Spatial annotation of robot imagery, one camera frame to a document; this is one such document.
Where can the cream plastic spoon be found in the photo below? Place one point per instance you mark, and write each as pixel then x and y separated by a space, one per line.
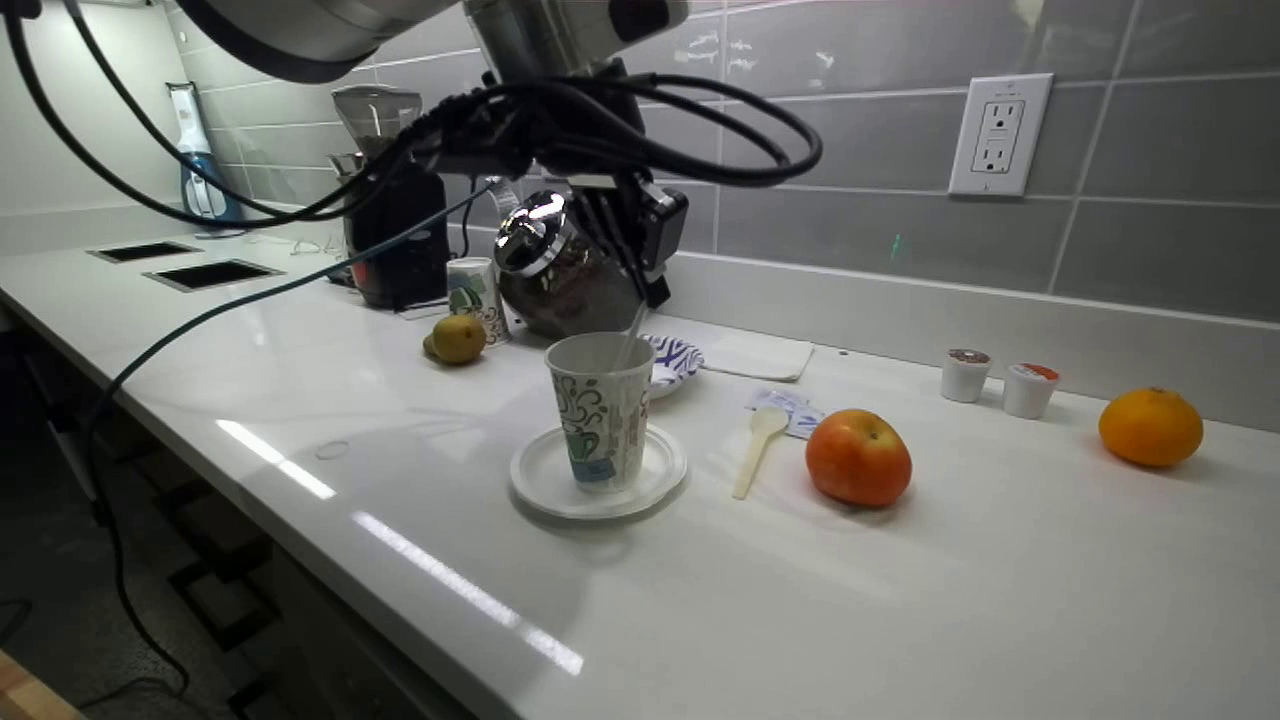
pixel 759 445

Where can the plain white saucer plate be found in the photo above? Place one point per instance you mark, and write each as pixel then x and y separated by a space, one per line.
pixel 541 481

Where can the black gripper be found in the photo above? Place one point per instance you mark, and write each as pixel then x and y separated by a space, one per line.
pixel 606 204

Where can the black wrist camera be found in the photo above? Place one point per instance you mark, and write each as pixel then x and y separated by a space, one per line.
pixel 665 223

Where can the empty white wall outlet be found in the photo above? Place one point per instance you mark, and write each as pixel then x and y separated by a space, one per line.
pixel 1001 133

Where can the patterned paper cup upright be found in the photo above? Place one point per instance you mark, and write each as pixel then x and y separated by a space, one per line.
pixel 602 415

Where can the glass jar of coffee beans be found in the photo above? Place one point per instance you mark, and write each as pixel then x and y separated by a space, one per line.
pixel 546 264

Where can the black coffee grinder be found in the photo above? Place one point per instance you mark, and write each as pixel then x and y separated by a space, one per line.
pixel 400 244

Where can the orange fruit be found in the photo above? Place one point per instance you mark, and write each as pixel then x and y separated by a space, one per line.
pixel 1151 429

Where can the green pear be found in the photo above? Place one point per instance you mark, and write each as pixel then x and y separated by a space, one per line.
pixel 459 340

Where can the wooden table top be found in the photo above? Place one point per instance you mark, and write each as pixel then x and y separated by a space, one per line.
pixel 26 695

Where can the red orange apple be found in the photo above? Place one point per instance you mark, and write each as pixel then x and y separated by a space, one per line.
pixel 863 460

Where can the black rectangular counter inset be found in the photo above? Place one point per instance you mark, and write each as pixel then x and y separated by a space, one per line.
pixel 209 275
pixel 145 249

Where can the white coffee pod red lid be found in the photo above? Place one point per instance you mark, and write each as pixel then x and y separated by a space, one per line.
pixel 1030 395

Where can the white folded napkin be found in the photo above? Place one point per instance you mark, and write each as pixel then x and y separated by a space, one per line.
pixel 752 355

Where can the white coffee pod dark lid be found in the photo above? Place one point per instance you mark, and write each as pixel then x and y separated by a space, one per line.
pixel 964 378

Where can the blue white patterned packet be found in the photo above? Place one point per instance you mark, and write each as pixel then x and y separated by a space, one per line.
pixel 800 404

